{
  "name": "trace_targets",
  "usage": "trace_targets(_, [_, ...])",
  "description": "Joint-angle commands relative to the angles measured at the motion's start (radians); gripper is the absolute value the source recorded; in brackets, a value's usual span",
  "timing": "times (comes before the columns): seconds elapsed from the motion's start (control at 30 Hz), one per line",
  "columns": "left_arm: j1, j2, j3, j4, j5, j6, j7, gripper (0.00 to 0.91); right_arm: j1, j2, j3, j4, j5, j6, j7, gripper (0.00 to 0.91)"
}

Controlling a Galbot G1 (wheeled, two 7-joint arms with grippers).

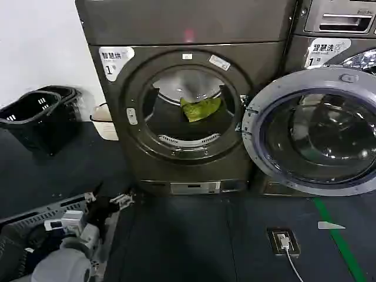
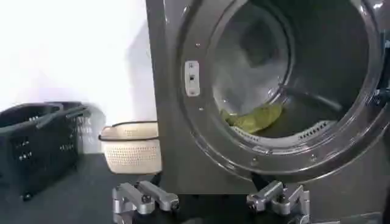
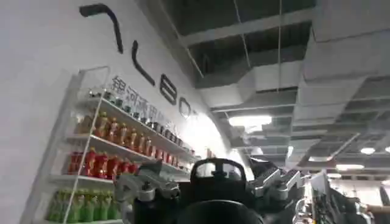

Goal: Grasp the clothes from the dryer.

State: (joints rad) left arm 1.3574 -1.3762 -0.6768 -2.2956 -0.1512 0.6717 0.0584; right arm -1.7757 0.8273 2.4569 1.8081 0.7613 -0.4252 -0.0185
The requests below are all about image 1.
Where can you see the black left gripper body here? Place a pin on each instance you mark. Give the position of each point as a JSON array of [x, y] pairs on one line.
[[100, 210]]

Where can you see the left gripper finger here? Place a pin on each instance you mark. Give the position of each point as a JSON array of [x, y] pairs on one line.
[[122, 199], [93, 194]]

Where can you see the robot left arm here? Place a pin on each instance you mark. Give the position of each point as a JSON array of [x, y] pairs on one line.
[[64, 258]]

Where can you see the grey slotted laundry basket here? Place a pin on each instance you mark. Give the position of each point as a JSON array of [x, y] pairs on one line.
[[35, 216]]

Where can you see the white plastic bucket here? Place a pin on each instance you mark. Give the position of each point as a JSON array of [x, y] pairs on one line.
[[102, 123]]

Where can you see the black plastic laundry basket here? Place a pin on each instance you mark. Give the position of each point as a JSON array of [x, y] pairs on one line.
[[69, 97], [29, 123]]

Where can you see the green cloth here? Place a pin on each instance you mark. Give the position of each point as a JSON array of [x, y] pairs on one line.
[[199, 110]]

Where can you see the metal floor socket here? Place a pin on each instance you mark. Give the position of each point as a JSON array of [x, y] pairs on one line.
[[290, 249]]

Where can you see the grey dryer with round opening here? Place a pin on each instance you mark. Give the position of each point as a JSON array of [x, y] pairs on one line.
[[176, 23]]

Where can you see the round glass dryer door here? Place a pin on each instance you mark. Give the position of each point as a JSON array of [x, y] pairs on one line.
[[317, 132]]

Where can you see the white arrow floor sticker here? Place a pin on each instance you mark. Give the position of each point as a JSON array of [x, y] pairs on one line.
[[330, 225]]

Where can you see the green floor tape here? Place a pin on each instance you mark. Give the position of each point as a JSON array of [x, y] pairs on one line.
[[337, 235]]

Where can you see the grey washing machine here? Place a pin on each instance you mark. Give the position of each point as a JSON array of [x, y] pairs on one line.
[[323, 44]]

